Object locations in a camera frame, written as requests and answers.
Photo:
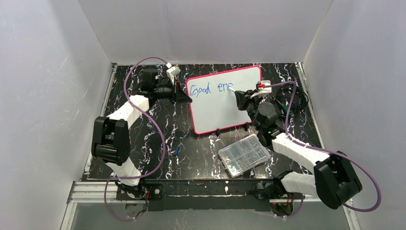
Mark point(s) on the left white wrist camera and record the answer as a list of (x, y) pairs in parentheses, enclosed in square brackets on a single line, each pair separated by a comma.
[(172, 72)]

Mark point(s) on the clear plastic parts organizer box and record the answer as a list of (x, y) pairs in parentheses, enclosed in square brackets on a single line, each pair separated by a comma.
[(243, 155)]

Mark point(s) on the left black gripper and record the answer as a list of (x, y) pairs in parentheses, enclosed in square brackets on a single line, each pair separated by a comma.
[(176, 95)]

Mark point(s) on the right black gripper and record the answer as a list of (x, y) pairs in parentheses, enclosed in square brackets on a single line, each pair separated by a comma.
[(246, 98)]

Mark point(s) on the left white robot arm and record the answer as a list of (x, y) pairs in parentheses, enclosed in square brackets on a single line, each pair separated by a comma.
[(111, 138)]

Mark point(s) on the coiled black cable green plug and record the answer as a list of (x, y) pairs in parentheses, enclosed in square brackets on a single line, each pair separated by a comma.
[(282, 99)]

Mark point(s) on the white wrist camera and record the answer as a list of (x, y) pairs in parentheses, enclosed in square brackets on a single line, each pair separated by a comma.
[(263, 88), (172, 72)]

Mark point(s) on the pink framed whiteboard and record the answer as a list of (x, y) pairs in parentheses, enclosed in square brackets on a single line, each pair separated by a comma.
[(213, 104)]

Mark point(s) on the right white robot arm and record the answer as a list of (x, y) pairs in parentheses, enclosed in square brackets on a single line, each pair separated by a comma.
[(332, 178)]

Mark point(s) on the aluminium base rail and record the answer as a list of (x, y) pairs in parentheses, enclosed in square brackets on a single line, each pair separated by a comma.
[(194, 205)]

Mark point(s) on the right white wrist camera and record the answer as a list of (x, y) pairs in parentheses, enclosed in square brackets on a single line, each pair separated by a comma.
[(263, 88)]

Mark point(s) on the blue marker cap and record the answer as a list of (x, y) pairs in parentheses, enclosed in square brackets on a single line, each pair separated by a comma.
[(176, 152)]

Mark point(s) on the whiteboard metal stand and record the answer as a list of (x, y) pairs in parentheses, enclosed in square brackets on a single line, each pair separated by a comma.
[(244, 126)]

